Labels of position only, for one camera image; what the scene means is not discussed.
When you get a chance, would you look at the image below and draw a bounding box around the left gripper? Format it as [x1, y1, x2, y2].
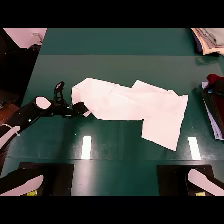
[70, 101, 90, 118]

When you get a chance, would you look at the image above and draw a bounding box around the white shirt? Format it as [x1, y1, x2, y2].
[70, 77, 189, 152]

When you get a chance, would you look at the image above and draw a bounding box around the black garment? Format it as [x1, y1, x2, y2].
[200, 79, 224, 135]

